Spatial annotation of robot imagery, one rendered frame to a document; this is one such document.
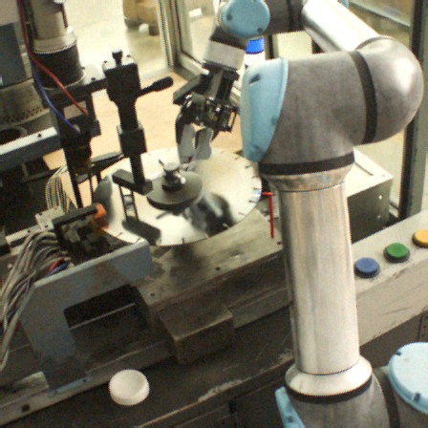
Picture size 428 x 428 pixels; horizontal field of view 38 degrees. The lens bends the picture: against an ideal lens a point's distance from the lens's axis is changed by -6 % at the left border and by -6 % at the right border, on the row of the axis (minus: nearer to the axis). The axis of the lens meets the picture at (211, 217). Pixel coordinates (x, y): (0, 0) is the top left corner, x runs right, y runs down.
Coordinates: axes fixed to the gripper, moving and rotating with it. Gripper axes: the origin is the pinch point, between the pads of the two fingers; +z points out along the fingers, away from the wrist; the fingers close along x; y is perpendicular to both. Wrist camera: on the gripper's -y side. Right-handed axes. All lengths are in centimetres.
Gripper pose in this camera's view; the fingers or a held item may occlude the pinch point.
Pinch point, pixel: (185, 163)
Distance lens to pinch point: 126.0
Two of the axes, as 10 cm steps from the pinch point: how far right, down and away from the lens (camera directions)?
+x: 8.6, 1.5, 4.8
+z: -2.8, 9.3, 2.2
